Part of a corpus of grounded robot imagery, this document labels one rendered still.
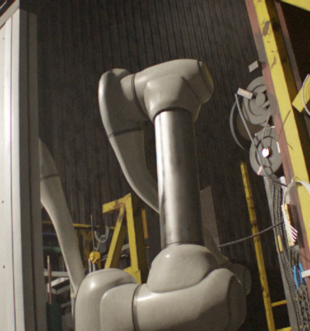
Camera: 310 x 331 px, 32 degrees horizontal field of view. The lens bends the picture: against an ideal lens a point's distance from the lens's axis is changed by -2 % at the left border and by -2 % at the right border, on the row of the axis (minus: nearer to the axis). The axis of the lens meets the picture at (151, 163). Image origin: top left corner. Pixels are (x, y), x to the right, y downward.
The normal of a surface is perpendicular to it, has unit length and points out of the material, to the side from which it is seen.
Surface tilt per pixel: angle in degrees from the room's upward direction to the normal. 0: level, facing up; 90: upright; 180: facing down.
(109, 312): 87
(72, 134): 90
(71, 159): 90
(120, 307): 82
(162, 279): 74
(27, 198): 90
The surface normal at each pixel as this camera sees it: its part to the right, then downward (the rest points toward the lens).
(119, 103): -0.47, 0.10
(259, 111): -0.82, -0.14
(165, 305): -0.42, -0.40
